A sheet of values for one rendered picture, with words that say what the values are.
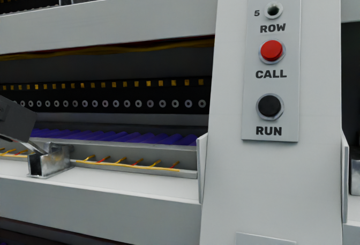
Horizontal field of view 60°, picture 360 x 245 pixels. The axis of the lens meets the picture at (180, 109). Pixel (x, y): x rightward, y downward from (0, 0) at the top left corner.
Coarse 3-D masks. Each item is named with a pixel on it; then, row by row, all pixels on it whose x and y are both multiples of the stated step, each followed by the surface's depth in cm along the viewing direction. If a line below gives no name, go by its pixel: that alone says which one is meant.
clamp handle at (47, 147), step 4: (28, 140) 30; (24, 144) 30; (28, 144) 30; (32, 144) 30; (44, 144) 33; (48, 144) 33; (28, 148) 31; (32, 148) 31; (36, 148) 31; (40, 148) 31; (44, 148) 33; (48, 148) 33; (36, 152) 32; (40, 152) 31; (44, 152) 32; (48, 152) 32
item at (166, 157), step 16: (0, 144) 41; (16, 144) 40; (80, 144) 36; (96, 144) 35; (112, 144) 34; (128, 144) 34; (144, 144) 34; (160, 144) 33; (96, 160) 35; (112, 160) 34; (128, 160) 33; (144, 160) 33; (160, 160) 32; (176, 160) 31; (192, 160) 30
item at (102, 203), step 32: (0, 160) 39; (0, 192) 33; (32, 192) 31; (64, 192) 29; (96, 192) 28; (128, 192) 27; (160, 192) 26; (192, 192) 26; (64, 224) 30; (96, 224) 28; (128, 224) 27; (160, 224) 25; (192, 224) 24
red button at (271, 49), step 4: (272, 40) 24; (264, 44) 24; (268, 44) 24; (272, 44) 23; (276, 44) 23; (280, 44) 23; (264, 48) 24; (268, 48) 24; (272, 48) 23; (276, 48) 23; (280, 48) 23; (264, 52) 24; (268, 52) 23; (272, 52) 23; (276, 52) 23; (280, 52) 23; (264, 56) 24; (268, 56) 23; (272, 56) 23; (276, 56) 23; (268, 60) 24; (272, 60) 23
